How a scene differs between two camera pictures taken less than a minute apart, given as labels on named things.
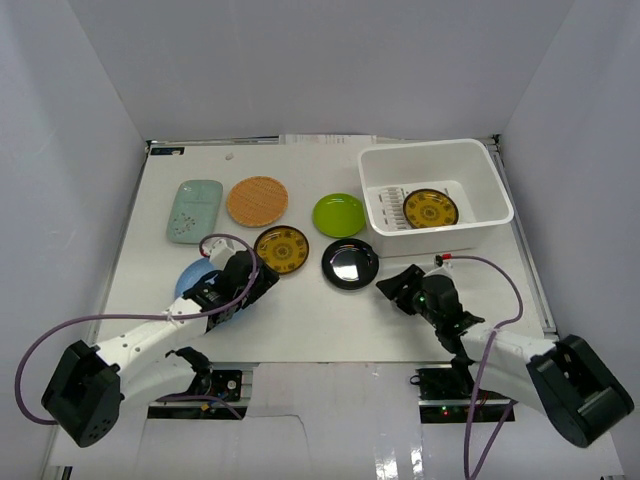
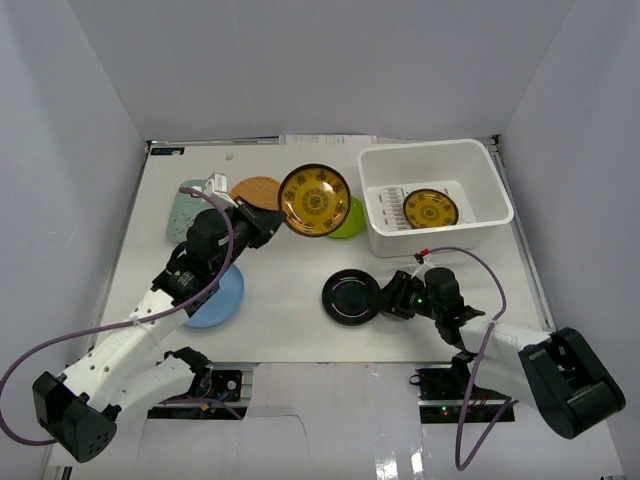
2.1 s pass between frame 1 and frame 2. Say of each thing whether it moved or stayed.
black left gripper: moved
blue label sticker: stayed
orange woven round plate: stayed
